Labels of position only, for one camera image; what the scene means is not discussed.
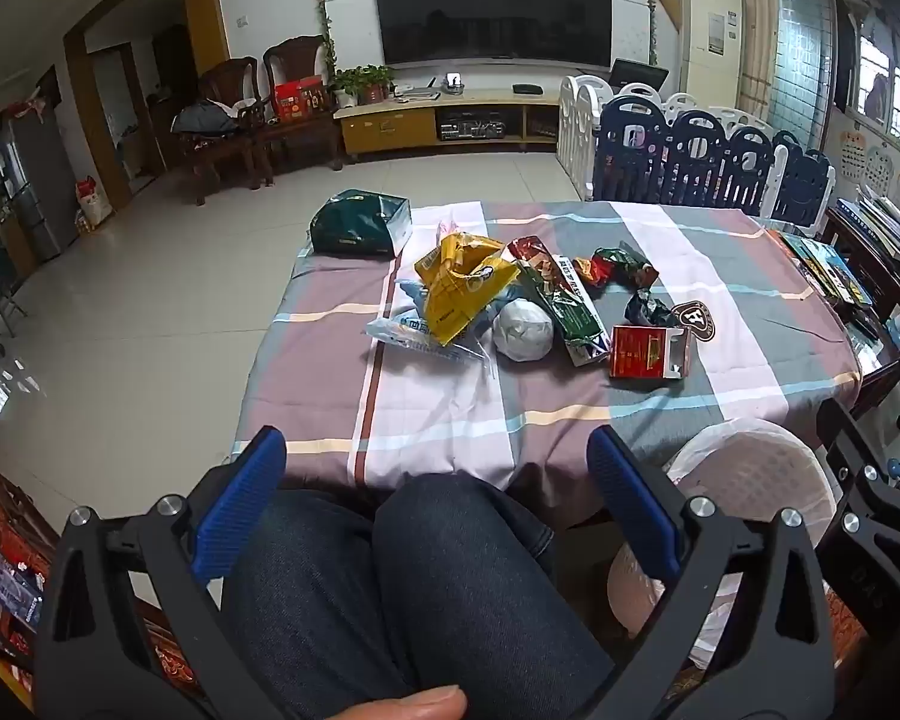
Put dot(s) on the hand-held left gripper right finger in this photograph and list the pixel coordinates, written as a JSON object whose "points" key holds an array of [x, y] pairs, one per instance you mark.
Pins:
{"points": [[634, 510]]}

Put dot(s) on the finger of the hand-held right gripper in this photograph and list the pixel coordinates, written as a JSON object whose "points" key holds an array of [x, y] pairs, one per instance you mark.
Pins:
{"points": [[881, 540]]}

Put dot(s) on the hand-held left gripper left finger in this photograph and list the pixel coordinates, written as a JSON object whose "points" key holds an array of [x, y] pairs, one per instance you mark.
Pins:
{"points": [[236, 510]]}

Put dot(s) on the small red carton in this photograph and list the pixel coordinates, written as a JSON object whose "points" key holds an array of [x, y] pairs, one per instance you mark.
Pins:
{"points": [[645, 352]]}

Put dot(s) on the dark wrapper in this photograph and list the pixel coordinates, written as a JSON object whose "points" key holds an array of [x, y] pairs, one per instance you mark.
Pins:
{"points": [[649, 309]]}

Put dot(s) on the white paper ball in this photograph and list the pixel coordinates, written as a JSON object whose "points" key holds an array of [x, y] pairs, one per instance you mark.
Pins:
{"points": [[523, 330]]}

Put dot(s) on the long green red packet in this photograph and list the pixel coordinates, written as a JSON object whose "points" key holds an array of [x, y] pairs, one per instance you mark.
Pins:
{"points": [[570, 307]]}

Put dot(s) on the light blue plastic packet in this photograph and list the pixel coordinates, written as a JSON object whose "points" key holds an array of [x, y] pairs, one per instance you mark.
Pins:
{"points": [[405, 334]]}

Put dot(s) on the red wrapper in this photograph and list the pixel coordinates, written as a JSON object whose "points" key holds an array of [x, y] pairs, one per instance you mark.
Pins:
{"points": [[615, 264]]}

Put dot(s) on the yellow snack packet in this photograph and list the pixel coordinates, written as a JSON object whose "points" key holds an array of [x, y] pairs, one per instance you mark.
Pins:
{"points": [[457, 292]]}

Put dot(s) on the person's left hand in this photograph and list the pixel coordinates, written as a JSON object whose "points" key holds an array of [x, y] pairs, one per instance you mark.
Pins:
{"points": [[409, 705]]}

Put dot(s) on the person's legs in dark jeans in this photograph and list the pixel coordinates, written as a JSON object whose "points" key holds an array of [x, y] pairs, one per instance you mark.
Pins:
{"points": [[435, 600]]}

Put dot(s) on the red patterned wooden sofa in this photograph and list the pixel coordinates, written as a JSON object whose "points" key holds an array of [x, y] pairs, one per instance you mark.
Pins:
{"points": [[0, 510]]}

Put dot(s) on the stack of books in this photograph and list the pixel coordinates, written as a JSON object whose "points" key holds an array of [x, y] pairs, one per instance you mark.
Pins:
{"points": [[832, 262]]}

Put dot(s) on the dark green gift box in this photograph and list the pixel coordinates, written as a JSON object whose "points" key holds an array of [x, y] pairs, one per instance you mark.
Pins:
{"points": [[356, 223]]}

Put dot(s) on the white red shopping bag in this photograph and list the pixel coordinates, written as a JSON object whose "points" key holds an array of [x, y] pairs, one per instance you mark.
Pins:
{"points": [[94, 202]]}

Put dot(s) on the white plastic fence panels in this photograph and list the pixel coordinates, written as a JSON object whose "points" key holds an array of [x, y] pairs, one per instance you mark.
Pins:
{"points": [[577, 135]]}

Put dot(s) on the grey refrigerator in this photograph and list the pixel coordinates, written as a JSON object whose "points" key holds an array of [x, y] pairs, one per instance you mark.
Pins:
{"points": [[41, 172]]}

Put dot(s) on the dark clothes bundle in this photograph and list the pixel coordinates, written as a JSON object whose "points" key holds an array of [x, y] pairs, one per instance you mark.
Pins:
{"points": [[202, 118]]}

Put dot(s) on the yellow wooden television cabinet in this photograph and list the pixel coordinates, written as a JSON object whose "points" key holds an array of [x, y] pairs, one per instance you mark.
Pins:
{"points": [[390, 127]]}

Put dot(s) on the red gift box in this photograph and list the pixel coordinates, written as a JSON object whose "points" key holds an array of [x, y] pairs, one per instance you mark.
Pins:
{"points": [[298, 99]]}

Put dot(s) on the black set-top box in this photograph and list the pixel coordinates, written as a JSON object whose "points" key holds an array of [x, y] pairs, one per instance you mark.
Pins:
{"points": [[527, 88]]}

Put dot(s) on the black laptop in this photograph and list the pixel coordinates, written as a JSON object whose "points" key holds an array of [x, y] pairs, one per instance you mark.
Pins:
{"points": [[637, 75]]}

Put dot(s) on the potted green plant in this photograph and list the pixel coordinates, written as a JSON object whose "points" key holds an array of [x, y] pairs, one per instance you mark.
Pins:
{"points": [[360, 81]]}

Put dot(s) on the cream standing air conditioner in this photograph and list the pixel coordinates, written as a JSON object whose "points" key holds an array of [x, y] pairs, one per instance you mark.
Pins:
{"points": [[709, 22]]}

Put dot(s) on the beige curtain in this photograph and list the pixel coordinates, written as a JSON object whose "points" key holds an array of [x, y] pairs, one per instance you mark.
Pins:
{"points": [[754, 15]]}

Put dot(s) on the green vine garland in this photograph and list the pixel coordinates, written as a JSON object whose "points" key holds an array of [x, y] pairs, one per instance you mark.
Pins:
{"points": [[320, 7]]}

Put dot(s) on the large black television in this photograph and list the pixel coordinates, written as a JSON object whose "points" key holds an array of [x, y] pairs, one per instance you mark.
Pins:
{"points": [[491, 4]]}

